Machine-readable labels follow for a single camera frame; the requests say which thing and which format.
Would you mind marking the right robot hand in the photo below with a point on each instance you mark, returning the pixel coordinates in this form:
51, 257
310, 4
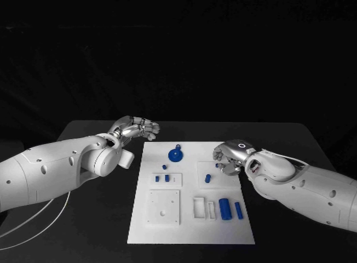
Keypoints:
235, 154

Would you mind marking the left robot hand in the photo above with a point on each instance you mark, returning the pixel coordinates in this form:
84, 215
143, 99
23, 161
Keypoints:
134, 128

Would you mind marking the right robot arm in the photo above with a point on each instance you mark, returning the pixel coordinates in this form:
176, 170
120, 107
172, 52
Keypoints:
308, 191

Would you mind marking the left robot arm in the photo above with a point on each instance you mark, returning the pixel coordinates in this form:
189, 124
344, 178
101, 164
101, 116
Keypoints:
48, 168

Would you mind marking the white task board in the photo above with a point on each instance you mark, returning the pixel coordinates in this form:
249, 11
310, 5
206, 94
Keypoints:
190, 205

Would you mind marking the blue short cylinder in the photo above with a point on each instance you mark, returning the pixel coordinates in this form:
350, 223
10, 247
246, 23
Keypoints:
208, 178

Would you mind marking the blue gear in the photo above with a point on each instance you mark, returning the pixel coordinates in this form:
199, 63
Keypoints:
176, 154

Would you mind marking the thick blue long cylinder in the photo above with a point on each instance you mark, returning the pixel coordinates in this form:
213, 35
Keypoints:
225, 209

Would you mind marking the thin blue long cylinder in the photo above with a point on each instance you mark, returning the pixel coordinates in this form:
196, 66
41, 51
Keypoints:
238, 210

